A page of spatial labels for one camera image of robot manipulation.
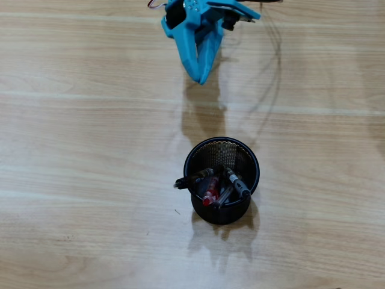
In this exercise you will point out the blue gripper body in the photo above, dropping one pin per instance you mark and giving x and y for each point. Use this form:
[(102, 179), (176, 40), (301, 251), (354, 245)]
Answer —
[(187, 33)]

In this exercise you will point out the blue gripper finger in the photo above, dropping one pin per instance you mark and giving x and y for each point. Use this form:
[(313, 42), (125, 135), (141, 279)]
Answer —
[(209, 54), (186, 51)]

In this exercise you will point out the glossy black gel pen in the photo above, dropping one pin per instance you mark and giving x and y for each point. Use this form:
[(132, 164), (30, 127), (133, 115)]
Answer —
[(192, 179)]

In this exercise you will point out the grey grip clear pen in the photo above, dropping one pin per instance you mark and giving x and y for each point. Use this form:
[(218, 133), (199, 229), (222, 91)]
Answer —
[(237, 183)]

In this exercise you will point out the red clear retractable pen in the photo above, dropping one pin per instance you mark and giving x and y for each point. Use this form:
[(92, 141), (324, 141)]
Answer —
[(210, 192)]

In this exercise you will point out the black mesh pen holder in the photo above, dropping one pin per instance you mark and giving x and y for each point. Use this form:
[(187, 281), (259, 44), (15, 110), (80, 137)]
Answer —
[(222, 153)]

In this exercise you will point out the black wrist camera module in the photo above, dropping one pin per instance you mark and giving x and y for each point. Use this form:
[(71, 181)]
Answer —
[(230, 22)]

